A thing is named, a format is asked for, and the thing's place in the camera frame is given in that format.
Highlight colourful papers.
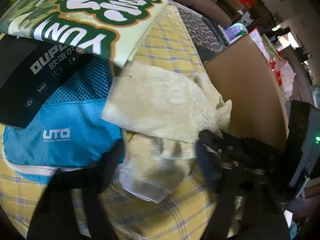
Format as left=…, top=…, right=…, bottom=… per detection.
left=249, top=29, right=297, bottom=100

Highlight black printed box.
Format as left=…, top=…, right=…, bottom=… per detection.
left=0, top=34, right=94, bottom=128

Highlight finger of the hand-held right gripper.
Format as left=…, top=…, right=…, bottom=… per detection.
left=199, top=129, right=286, bottom=175

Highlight brown cardboard box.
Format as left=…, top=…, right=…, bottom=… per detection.
left=204, top=34, right=290, bottom=153

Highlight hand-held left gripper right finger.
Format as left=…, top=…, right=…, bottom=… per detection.
left=195, top=140, right=292, bottom=240

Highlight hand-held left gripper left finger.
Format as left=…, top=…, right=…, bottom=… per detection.
left=26, top=140, right=125, bottom=240

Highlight purple container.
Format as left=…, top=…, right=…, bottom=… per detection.
left=225, top=22, right=248, bottom=45

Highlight cream fleece cloth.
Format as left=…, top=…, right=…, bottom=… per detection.
left=101, top=61, right=233, bottom=204

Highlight blue zip pouch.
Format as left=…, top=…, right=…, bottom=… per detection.
left=2, top=55, right=129, bottom=184

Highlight yellow plaid tablecloth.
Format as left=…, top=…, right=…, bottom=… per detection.
left=0, top=4, right=240, bottom=240

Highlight green printed packet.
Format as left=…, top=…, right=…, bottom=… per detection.
left=0, top=0, right=170, bottom=68

